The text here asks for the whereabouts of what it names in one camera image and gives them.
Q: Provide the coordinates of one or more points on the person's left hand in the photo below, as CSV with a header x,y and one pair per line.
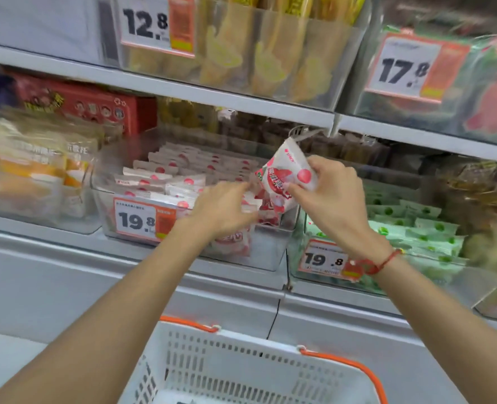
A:
x,y
217,208

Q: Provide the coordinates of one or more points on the person's right hand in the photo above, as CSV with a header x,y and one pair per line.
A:
x,y
339,201

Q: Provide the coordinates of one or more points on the person's right thumb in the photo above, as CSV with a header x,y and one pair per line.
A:
x,y
298,192

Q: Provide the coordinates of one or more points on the person's left fingers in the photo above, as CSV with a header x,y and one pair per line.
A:
x,y
244,197

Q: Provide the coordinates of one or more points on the white red fruit snack packet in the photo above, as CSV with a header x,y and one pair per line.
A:
x,y
284,172

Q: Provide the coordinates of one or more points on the person's left forearm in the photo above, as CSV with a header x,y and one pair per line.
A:
x,y
105,328

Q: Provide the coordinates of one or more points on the person's right forearm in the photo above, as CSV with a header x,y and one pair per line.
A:
x,y
450,332

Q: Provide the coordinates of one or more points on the clear bin of red packets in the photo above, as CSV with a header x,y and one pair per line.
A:
x,y
269,248

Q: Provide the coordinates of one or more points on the row of dark brown packets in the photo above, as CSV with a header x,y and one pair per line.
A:
x,y
349,147

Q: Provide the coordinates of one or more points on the row of white red packets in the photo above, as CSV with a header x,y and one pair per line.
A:
x,y
176,172

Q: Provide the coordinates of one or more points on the clear bin of green-red packets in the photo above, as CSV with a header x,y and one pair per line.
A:
x,y
358,92

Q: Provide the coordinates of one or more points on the row of green white packets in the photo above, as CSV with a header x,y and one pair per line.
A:
x,y
416,235

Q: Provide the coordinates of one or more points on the clear bin of yellow packets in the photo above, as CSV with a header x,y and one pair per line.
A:
x,y
315,58

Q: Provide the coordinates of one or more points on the row of yellow packets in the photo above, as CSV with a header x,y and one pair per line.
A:
x,y
269,58

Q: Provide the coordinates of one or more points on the white metal shelf board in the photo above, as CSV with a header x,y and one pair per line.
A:
x,y
147,86
63,273

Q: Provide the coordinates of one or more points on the large orange white price tag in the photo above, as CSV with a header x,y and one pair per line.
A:
x,y
408,67

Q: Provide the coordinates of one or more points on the white plastic shopping basket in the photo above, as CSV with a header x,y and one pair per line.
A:
x,y
231,370

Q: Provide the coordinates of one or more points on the pile of brown snack bags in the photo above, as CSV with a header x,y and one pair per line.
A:
x,y
480,206

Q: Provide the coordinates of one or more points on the red printed box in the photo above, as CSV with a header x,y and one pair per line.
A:
x,y
84,103

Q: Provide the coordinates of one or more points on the clear bin of green packets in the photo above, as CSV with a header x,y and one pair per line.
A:
x,y
475,286

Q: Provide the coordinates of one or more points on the clear bin of orange packets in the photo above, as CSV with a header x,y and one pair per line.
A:
x,y
33,214

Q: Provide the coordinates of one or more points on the row of orange white packets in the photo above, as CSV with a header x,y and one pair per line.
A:
x,y
33,164

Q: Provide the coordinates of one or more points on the row of green-red packets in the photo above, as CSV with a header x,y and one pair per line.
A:
x,y
492,96

